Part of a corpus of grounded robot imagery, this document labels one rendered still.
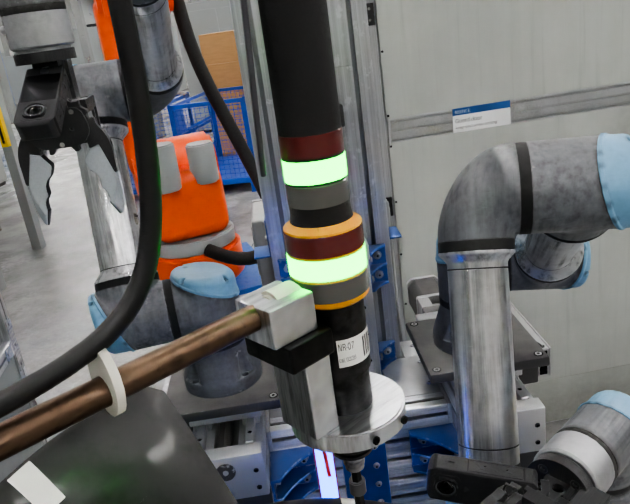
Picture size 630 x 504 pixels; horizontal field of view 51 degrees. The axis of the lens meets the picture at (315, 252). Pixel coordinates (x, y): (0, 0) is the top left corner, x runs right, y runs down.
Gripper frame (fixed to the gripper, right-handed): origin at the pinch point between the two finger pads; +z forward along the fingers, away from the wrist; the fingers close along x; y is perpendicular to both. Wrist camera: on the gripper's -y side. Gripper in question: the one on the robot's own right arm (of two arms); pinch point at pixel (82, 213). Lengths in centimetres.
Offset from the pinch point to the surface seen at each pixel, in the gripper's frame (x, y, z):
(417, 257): -76, 129, 66
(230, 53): -27, 766, 12
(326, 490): -24.7, -16.1, 36.7
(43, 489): -6.1, -49.2, 5.0
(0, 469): 46, 51, 68
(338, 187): -26, -52, -11
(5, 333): 46, 76, 46
